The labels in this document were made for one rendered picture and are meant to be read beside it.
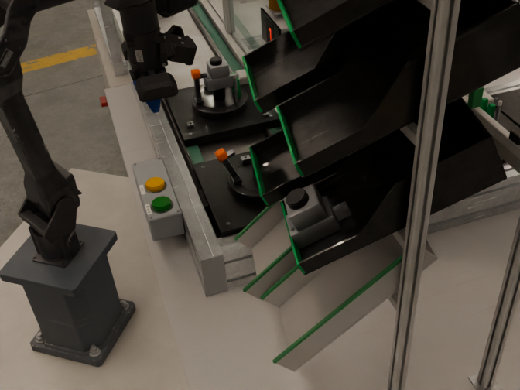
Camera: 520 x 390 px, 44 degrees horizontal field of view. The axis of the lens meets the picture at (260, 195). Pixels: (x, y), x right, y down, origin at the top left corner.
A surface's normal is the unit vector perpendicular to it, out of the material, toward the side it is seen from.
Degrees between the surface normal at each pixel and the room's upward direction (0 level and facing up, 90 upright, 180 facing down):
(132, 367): 0
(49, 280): 0
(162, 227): 90
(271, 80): 25
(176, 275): 0
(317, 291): 45
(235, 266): 90
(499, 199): 90
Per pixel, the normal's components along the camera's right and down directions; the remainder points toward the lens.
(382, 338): -0.06, -0.78
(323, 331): 0.15, 0.62
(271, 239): -0.74, -0.46
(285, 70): -0.47, -0.65
